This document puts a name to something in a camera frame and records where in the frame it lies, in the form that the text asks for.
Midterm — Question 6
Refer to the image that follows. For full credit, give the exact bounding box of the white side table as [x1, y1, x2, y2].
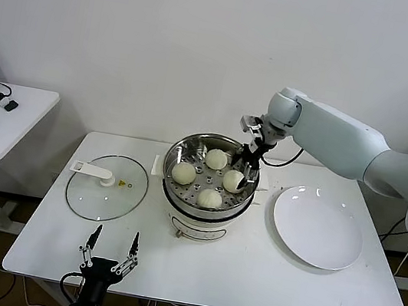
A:
[0, 83, 61, 261]

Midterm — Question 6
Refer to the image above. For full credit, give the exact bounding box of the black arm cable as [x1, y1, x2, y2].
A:
[260, 141, 305, 171]
[57, 269, 87, 304]

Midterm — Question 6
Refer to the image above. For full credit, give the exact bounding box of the white electric cooker base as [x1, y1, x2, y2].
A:
[141, 152, 272, 252]

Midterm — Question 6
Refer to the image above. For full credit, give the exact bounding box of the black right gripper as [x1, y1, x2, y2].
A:
[226, 137, 268, 192]

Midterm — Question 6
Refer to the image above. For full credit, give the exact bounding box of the white round plate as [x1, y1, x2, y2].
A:
[265, 181, 371, 275]

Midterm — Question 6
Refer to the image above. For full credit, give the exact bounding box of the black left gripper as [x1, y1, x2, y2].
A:
[74, 221, 144, 289]

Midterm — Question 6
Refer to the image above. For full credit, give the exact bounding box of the white steamed baozi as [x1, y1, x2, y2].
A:
[220, 167, 248, 196]
[203, 147, 230, 172]
[196, 186, 225, 212]
[169, 161, 199, 187]

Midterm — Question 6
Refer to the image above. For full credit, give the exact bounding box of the white cable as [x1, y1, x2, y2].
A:
[393, 232, 408, 279]

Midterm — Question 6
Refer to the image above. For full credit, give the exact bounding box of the small black device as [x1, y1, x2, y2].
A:
[3, 99, 20, 115]

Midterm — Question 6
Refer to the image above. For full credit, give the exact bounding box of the black cable with plug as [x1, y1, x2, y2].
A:
[377, 214, 408, 244]

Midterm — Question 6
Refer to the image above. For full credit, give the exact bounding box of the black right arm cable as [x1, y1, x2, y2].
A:
[260, 141, 305, 171]

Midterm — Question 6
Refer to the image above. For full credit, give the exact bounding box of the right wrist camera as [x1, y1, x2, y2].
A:
[239, 114, 265, 137]

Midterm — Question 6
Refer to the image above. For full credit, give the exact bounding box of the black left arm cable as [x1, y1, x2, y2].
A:
[57, 269, 87, 304]

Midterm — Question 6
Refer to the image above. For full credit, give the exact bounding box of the glass lid with white handle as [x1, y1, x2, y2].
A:
[61, 147, 154, 229]

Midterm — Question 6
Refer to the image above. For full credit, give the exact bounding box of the stainless steel steamer basket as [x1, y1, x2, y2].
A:
[156, 127, 267, 219]

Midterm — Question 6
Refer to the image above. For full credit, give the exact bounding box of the white work table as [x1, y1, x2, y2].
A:
[0, 119, 408, 306]

